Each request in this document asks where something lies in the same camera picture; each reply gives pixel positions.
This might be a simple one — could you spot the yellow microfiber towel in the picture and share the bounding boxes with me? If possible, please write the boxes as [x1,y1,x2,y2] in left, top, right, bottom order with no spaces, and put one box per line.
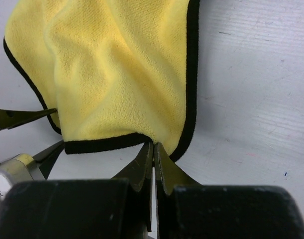
[3,0,200,161]

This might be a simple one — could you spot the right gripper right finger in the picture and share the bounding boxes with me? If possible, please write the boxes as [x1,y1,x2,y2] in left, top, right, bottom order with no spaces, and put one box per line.
[154,143,304,239]

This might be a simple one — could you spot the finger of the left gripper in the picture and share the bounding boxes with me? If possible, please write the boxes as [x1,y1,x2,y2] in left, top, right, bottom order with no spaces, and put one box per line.
[0,109,57,131]
[33,140,65,179]

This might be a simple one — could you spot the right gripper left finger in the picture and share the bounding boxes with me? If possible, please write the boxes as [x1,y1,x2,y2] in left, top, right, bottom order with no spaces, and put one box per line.
[0,142,153,239]

